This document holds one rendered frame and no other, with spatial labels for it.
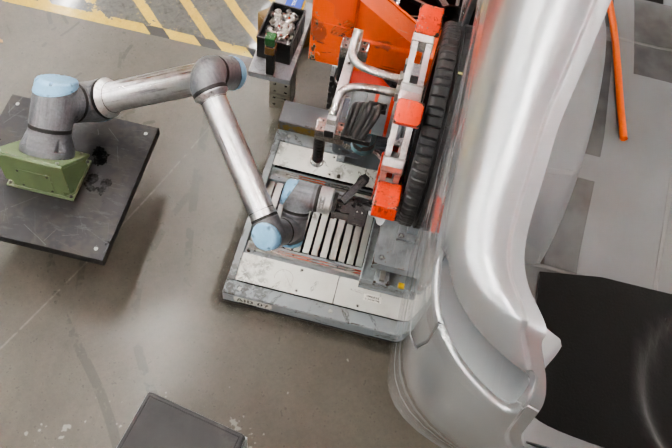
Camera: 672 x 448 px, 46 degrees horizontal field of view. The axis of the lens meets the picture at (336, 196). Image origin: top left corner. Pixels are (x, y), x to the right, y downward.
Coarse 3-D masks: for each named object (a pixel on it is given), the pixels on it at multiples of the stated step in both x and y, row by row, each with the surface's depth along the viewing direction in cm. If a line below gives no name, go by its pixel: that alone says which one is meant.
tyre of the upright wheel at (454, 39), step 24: (456, 24) 240; (456, 48) 228; (456, 72) 224; (432, 96) 222; (456, 96) 222; (432, 120) 221; (432, 144) 222; (432, 168) 226; (408, 192) 231; (408, 216) 240
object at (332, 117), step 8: (344, 88) 238; (352, 88) 239; (360, 88) 239; (368, 88) 239; (376, 88) 239; (384, 88) 239; (392, 88) 240; (336, 96) 236; (392, 96) 240; (336, 104) 235; (336, 112) 234; (328, 120) 233; (336, 120) 233
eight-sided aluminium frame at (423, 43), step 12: (420, 36) 237; (432, 36) 240; (420, 48) 237; (432, 48) 237; (408, 60) 232; (420, 60) 270; (408, 72) 229; (420, 72) 230; (408, 84) 227; (420, 84) 227; (408, 96) 226; (420, 96) 226; (396, 132) 229; (408, 132) 228; (396, 144) 279; (408, 144) 229; (384, 156) 230; (396, 156) 231; (384, 168) 232; (396, 168) 231; (384, 180) 237; (396, 180) 236
